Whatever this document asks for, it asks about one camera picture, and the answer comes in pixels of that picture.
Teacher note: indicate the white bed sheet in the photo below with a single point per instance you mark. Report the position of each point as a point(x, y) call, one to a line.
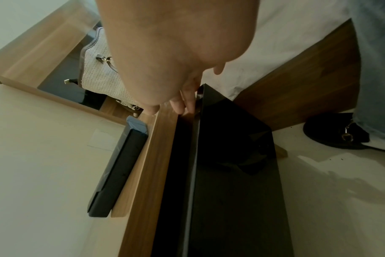
point(284, 30)

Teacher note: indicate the wooden bed frame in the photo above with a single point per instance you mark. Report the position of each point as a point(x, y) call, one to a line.
point(306, 82)

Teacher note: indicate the wooden cabinet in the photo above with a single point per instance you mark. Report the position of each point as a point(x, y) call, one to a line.
point(148, 180)

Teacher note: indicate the black glossy cabinet door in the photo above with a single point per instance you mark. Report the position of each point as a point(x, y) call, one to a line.
point(237, 180)

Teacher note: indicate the person's blue jeans leg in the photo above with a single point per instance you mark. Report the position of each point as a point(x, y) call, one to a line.
point(376, 62)

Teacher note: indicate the white woven handbag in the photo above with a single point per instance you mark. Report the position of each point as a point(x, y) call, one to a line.
point(99, 72)

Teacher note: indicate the translucent wall sticker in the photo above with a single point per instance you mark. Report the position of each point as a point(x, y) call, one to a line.
point(101, 140)

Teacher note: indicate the black shoe with metal buckle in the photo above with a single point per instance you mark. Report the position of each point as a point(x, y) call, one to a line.
point(332, 133)

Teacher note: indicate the black rectangular box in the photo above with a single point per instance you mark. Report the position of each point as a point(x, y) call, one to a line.
point(116, 170)

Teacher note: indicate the person's right hand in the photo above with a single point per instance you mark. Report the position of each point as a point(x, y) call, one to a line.
point(167, 45)

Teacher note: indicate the wooden wall niche frame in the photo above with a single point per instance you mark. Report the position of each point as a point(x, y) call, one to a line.
point(37, 50)

